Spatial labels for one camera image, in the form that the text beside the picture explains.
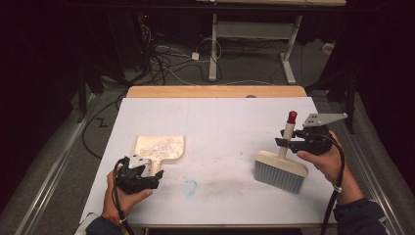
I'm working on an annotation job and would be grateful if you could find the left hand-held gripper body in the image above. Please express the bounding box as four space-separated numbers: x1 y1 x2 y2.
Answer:
114 153 161 196

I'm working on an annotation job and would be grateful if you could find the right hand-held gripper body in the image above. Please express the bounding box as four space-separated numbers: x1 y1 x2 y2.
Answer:
293 112 348 157

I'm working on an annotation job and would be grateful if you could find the cream brush with red-tipped handle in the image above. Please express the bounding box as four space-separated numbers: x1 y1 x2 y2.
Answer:
253 110 309 195

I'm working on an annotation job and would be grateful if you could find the pile of white paper scraps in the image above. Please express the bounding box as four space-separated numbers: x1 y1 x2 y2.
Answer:
141 137 183 157

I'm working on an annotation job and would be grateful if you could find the person's left hand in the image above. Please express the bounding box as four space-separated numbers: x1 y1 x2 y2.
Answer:
102 169 154 220

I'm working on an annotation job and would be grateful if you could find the person's right hand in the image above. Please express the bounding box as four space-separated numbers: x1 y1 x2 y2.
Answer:
296 130 351 188

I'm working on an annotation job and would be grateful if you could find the orange wristband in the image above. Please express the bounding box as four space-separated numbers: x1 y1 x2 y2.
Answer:
100 213 124 227

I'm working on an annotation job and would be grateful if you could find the white table cover sheet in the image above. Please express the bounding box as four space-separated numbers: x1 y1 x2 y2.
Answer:
80 96 341 226

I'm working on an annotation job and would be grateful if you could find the black stand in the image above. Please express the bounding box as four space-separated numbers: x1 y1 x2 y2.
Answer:
75 63 88 124

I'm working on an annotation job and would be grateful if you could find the beige floor box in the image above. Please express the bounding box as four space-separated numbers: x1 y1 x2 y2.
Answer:
321 42 336 56

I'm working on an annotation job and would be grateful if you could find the white metal-framed desk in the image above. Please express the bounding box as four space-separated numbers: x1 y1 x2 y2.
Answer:
195 0 347 85

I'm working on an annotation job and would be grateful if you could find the left hand-held gripper black cable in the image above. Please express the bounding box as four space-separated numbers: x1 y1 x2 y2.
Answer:
112 159 135 235

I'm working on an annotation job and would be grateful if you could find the hand-held gripper black cable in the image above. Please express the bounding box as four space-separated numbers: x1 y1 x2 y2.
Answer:
112 159 135 235
320 132 346 235

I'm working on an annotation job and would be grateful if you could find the black floor cable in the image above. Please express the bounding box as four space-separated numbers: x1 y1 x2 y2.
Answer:
81 92 128 161

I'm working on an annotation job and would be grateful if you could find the right hand-held gripper black cable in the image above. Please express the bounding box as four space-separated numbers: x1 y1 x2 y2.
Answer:
320 132 346 235

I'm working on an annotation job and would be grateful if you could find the tangle of floor cables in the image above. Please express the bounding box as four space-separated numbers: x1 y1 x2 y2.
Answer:
136 23 224 86

